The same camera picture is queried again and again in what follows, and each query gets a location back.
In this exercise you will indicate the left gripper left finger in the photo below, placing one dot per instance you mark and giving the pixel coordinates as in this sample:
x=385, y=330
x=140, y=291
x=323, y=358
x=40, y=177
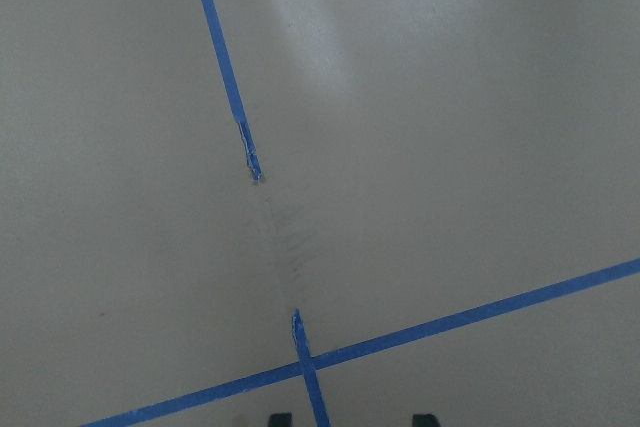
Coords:
x=280, y=419

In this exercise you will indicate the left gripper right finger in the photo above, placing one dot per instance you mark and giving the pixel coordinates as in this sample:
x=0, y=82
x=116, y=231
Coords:
x=423, y=420

